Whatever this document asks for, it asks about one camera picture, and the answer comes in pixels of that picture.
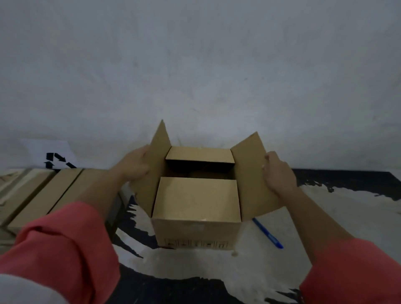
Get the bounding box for person's left forearm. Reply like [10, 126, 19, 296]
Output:
[75, 167, 132, 221]

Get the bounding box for flat brown cardboard box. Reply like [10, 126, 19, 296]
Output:
[0, 169, 56, 227]
[7, 168, 83, 234]
[49, 168, 110, 214]

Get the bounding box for white sheet with black arrows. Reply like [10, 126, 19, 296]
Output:
[19, 139, 79, 170]

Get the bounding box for brown cardboard box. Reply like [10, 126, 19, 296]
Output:
[7, 168, 83, 234]
[130, 120, 284, 251]
[0, 169, 56, 227]
[49, 168, 110, 214]

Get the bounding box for person's right forearm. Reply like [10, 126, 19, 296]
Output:
[279, 185, 356, 264]

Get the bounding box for pink sleeve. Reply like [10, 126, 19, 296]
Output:
[299, 238, 401, 304]
[0, 202, 121, 304]

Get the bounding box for person's right hand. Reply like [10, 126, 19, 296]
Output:
[261, 151, 298, 197]

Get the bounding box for person's left hand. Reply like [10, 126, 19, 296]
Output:
[110, 145, 151, 189]

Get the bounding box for white shirt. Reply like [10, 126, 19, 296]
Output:
[0, 274, 70, 304]

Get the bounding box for blue pen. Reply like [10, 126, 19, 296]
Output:
[252, 217, 284, 250]

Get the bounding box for black and white patterned cloth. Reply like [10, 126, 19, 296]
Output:
[0, 167, 401, 304]

